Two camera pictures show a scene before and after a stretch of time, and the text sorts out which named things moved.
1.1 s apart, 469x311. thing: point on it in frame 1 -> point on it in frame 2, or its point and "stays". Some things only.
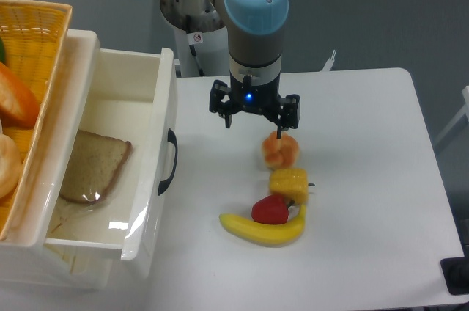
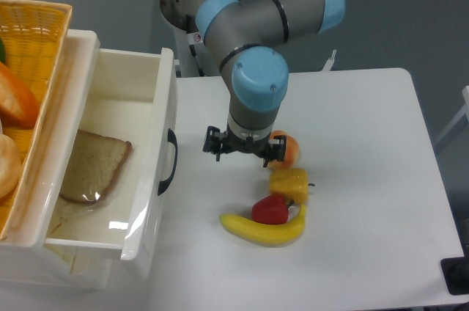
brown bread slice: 95,162 stays
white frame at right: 464,111 stays
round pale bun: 10,166 stays
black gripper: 245,96 -> 266,148
